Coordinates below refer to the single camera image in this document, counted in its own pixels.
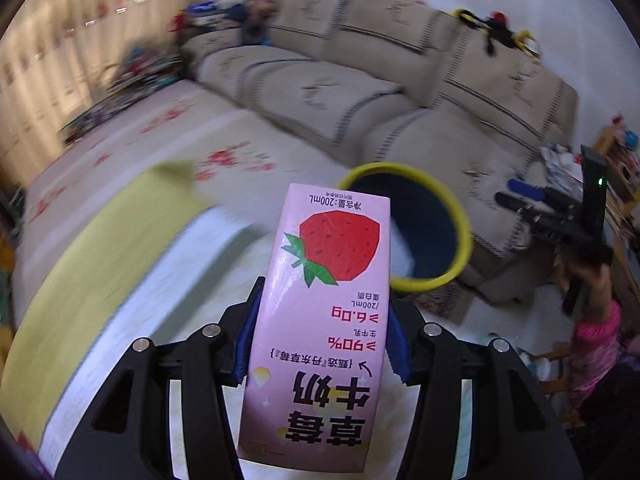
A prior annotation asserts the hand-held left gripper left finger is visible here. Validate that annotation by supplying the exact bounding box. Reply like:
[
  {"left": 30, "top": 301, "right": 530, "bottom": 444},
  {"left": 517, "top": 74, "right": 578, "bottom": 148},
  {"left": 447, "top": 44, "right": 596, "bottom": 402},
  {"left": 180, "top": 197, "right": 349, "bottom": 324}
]
[{"left": 52, "top": 276, "right": 266, "bottom": 480}]

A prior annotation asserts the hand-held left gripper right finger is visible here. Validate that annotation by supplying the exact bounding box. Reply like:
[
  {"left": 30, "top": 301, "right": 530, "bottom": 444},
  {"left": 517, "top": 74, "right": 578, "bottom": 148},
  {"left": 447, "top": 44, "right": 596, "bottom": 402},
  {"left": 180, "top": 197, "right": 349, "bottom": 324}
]
[{"left": 367, "top": 295, "right": 578, "bottom": 480}]

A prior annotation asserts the cream embroidered curtain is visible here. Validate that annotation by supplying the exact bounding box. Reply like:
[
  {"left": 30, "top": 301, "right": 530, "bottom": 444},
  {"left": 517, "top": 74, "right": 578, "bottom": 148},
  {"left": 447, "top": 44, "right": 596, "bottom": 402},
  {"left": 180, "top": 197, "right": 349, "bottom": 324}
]
[{"left": 0, "top": 0, "right": 236, "bottom": 176}]

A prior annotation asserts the yellow black plush toy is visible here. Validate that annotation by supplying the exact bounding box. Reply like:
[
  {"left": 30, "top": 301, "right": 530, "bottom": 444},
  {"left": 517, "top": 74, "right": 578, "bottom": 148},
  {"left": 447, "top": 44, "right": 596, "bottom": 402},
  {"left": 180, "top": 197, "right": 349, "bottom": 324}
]
[{"left": 450, "top": 7, "right": 541, "bottom": 56}]

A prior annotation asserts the person's right hand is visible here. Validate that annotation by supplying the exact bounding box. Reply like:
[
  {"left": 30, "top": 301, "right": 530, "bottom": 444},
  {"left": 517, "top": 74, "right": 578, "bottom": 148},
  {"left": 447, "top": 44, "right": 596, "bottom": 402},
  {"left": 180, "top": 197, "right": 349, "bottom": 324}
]
[{"left": 554, "top": 257, "right": 608, "bottom": 321}]

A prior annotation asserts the red patterned rug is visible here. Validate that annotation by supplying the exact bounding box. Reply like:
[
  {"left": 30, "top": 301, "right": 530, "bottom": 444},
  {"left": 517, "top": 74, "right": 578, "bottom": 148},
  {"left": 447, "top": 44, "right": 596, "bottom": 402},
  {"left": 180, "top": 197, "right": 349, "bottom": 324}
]
[{"left": 415, "top": 280, "right": 481, "bottom": 321}]

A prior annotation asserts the beige fabric sofa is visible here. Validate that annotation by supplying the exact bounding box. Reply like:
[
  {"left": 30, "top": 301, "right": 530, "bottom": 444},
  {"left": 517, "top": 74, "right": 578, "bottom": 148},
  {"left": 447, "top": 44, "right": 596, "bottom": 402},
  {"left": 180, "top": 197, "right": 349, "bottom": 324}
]
[{"left": 180, "top": 0, "right": 581, "bottom": 301}]

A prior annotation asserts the cream floral mat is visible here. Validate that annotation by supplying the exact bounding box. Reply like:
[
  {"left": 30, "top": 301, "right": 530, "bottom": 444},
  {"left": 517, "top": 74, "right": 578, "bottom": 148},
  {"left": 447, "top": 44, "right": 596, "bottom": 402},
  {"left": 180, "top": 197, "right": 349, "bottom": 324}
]
[{"left": 15, "top": 80, "right": 351, "bottom": 241}]

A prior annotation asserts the pink strawberry milk carton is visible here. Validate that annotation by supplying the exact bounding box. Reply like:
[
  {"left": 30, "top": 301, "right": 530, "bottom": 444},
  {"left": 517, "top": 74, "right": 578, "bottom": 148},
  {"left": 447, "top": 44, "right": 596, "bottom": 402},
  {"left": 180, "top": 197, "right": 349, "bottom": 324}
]
[{"left": 237, "top": 182, "right": 392, "bottom": 480}]

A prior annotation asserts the white printed cloth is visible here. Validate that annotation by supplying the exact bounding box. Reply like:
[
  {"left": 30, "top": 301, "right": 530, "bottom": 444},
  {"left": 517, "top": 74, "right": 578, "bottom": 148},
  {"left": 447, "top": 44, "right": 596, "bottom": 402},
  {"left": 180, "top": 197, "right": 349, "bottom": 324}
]
[{"left": 540, "top": 142, "right": 583, "bottom": 186}]

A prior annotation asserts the person's right forearm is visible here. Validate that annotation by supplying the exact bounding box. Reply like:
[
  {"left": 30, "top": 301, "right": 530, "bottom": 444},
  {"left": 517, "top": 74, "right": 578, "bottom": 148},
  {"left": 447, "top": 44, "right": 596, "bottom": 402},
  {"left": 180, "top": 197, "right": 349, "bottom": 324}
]
[{"left": 570, "top": 300, "right": 626, "bottom": 411}]

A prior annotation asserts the yellow rimmed black trash bin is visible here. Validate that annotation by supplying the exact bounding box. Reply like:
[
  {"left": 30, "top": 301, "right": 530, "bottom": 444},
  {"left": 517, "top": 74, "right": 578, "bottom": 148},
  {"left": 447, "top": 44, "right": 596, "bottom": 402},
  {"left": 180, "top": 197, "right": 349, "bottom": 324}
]
[{"left": 336, "top": 162, "right": 473, "bottom": 293}]

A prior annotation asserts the glass coffee table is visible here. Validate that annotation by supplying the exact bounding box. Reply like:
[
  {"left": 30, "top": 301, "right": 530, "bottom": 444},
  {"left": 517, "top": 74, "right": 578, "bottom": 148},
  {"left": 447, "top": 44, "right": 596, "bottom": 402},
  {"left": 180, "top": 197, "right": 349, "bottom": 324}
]
[{"left": 62, "top": 47, "right": 183, "bottom": 136}]

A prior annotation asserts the wooden stool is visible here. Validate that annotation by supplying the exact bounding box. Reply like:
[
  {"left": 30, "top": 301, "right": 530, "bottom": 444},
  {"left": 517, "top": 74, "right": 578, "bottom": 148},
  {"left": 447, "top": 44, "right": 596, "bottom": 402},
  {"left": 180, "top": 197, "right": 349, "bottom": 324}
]
[{"left": 520, "top": 345, "right": 586, "bottom": 426}]

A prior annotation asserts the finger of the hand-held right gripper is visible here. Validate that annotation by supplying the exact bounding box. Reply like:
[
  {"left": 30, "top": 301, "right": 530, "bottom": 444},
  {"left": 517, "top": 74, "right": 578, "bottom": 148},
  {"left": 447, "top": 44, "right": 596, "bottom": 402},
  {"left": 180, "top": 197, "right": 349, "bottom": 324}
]
[
  {"left": 507, "top": 178, "right": 576, "bottom": 208},
  {"left": 495, "top": 191, "right": 538, "bottom": 218}
]

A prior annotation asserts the grey neck pillow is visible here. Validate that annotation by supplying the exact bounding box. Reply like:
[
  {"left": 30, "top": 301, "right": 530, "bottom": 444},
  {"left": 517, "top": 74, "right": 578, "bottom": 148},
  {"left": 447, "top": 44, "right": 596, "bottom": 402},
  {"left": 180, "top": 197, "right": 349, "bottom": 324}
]
[{"left": 242, "top": 22, "right": 271, "bottom": 46}]

